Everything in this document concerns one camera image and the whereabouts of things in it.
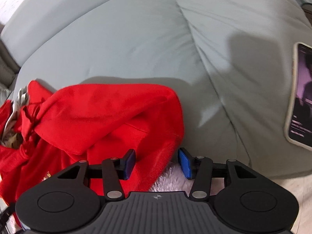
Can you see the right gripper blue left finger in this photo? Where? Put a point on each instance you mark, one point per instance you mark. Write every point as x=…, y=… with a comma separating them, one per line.
x=127, y=164

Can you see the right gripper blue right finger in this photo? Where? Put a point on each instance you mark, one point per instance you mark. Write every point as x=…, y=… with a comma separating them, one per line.
x=187, y=163

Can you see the red sweater with duck logo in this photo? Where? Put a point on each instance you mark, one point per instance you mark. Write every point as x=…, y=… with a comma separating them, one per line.
x=91, y=122

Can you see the pink fluffy rug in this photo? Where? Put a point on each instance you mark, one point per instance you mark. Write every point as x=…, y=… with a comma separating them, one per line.
x=172, y=179

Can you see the tan garment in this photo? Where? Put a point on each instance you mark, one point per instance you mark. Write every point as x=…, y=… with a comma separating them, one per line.
x=12, y=140

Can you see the smartphone in light case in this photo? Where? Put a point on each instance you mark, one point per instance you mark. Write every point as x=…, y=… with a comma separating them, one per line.
x=298, y=120

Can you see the grey fabric sofa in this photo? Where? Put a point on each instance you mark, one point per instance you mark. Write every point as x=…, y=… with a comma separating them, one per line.
x=229, y=61

